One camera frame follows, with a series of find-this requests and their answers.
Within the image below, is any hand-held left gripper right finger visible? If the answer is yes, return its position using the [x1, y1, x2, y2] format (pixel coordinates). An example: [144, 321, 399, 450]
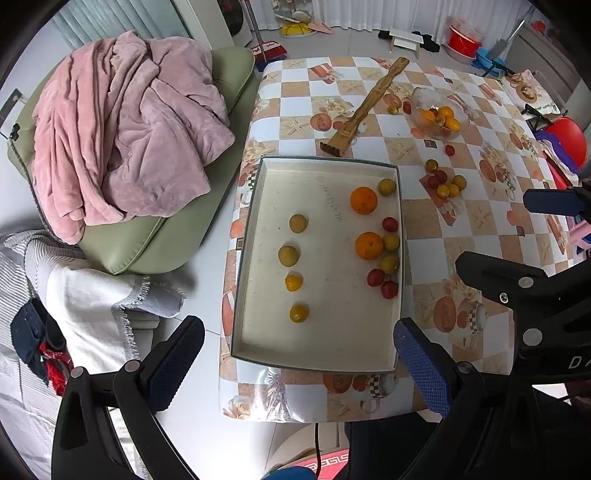
[394, 318, 555, 480]

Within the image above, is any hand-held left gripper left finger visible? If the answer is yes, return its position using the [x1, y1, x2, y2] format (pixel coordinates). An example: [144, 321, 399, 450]
[53, 315, 205, 480]

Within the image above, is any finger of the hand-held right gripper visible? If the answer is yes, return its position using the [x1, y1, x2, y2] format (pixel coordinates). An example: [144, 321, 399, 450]
[455, 251, 591, 344]
[523, 182, 591, 217]

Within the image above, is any pile of cherry tomatoes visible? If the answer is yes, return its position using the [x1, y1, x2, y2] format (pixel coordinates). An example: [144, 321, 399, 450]
[424, 158, 468, 199]

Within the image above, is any white shallow tray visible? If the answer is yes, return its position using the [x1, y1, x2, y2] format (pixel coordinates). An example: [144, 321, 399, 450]
[230, 156, 406, 374]

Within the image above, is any large orange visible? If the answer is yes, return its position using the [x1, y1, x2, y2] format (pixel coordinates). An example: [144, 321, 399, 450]
[355, 232, 384, 260]
[350, 186, 379, 215]

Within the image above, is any checkered printed tablecloth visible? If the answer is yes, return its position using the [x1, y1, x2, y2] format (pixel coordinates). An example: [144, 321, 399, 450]
[218, 56, 580, 423]

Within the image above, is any purple white cloth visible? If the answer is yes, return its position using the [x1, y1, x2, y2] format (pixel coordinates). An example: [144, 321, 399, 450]
[542, 131, 580, 176]

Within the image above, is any red plastic stool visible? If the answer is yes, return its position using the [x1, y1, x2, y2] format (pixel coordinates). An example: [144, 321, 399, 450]
[540, 116, 589, 174]

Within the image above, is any grey white fringed cloth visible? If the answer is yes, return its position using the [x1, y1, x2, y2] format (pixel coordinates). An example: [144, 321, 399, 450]
[39, 263, 188, 370]

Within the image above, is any floral tablecloth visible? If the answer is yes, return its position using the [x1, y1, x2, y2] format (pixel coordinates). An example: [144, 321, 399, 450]
[502, 69, 561, 116]

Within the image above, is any red cloth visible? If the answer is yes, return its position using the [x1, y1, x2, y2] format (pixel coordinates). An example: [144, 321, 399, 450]
[39, 342, 72, 395]

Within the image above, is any green cushion seat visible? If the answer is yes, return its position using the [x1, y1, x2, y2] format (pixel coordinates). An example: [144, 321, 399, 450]
[7, 46, 262, 276]

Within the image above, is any red patterned mat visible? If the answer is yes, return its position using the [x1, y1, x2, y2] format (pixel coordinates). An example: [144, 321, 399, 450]
[286, 452, 352, 480]

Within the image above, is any grey cabinet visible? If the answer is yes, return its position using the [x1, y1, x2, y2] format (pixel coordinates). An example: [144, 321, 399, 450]
[508, 21, 591, 107]

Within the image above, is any dark blue clothing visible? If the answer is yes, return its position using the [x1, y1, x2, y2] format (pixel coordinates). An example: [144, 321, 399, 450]
[10, 298, 70, 386]

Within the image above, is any blue plastic object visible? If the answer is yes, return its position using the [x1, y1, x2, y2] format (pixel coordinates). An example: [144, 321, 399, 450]
[475, 46, 509, 77]

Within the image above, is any blue cloth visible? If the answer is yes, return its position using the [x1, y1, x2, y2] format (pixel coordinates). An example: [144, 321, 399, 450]
[265, 466, 315, 480]

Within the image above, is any clear glass bowl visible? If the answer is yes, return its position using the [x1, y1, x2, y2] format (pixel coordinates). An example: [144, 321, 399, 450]
[410, 86, 468, 140]

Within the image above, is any grey striped bedding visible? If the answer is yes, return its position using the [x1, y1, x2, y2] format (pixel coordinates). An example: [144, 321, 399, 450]
[0, 229, 139, 480]

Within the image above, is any red plastic bucket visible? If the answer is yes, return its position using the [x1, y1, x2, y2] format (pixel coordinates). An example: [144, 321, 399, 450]
[448, 16, 485, 58]

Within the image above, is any wooden back scratcher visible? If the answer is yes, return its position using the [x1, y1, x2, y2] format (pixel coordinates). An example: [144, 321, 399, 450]
[320, 56, 410, 158]

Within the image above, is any white step stool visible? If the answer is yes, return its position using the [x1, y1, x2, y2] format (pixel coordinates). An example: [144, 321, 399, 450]
[389, 28, 424, 58]

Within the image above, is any pink fleece blanket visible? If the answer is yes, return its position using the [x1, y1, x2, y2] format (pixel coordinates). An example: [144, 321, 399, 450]
[31, 31, 236, 245]

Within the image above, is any red white broom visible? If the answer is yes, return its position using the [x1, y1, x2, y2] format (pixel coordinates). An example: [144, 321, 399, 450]
[247, 0, 287, 63]

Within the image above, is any white washing machine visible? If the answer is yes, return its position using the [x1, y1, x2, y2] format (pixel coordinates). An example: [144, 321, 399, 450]
[212, 0, 245, 47]

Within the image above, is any grey pleated curtain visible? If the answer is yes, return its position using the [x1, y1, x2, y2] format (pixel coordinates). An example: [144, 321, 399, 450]
[53, 0, 183, 49]

